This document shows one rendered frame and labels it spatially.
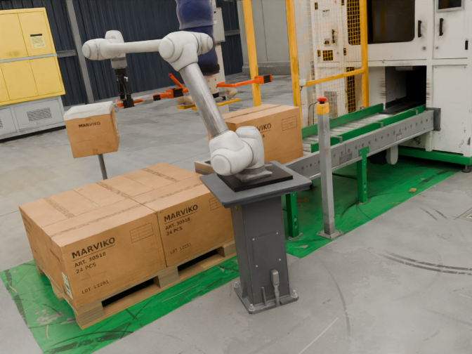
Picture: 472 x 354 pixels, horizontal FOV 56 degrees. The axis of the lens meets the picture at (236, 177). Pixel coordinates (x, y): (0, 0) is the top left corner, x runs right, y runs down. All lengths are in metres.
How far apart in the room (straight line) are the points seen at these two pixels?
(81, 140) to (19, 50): 5.94
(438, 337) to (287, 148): 1.66
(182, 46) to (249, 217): 0.95
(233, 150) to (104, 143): 2.26
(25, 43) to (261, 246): 8.24
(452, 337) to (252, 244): 1.09
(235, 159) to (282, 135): 1.20
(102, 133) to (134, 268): 1.74
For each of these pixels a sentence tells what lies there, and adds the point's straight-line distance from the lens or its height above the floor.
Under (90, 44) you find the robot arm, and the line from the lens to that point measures 2.59.
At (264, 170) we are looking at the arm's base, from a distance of 2.42.
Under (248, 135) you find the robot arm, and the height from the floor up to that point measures 1.02.
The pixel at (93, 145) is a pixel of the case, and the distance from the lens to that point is 4.26.
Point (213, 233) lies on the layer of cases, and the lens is 3.08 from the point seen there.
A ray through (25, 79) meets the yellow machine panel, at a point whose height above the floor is 1.14.
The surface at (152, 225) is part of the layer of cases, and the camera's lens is 2.80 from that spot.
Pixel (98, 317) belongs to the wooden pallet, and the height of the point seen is 0.03.
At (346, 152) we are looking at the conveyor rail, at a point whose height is 0.51.
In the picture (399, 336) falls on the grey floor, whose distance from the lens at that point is 2.48.
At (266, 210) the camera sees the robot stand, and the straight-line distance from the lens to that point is 2.43.
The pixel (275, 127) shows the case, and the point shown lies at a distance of 3.26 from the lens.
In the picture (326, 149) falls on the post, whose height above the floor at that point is 0.67.
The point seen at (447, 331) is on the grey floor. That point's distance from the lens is 2.55.
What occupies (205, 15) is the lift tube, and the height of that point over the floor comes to 1.66.
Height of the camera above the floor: 1.54
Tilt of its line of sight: 18 degrees down
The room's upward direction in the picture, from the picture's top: 7 degrees counter-clockwise
